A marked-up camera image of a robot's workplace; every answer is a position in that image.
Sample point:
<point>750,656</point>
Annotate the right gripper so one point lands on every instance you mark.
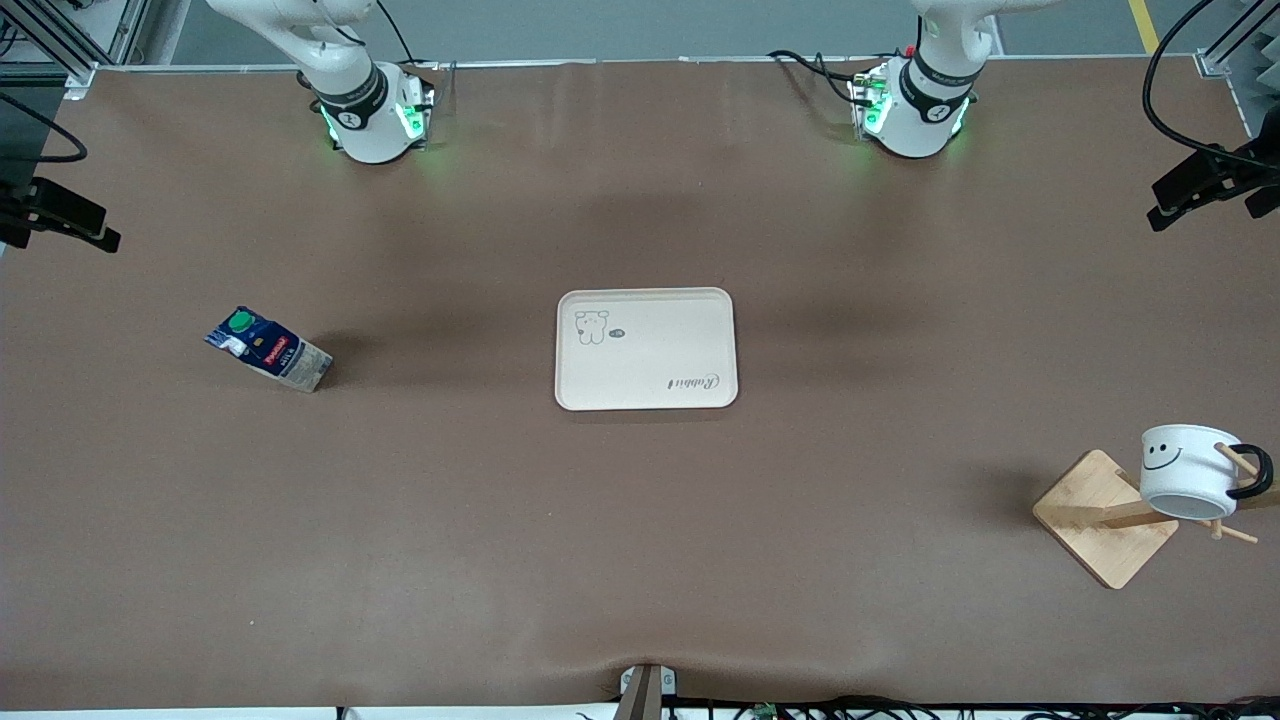
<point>20,203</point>

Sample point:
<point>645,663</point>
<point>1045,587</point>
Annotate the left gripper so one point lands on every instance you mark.
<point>1243,161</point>

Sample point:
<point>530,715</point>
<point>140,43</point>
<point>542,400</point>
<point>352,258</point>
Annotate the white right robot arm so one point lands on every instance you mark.
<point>350,110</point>

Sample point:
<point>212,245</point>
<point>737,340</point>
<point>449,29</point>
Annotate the wooden cup rack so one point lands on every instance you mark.
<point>1105,540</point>

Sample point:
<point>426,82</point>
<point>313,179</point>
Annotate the cream plastic tray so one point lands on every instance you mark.
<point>650,370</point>

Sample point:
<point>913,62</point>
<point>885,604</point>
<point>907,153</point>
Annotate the aluminium frame profile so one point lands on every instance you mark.
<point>1235,40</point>
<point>60,40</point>

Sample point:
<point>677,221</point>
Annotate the metal table edge bracket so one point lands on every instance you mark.
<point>645,695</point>

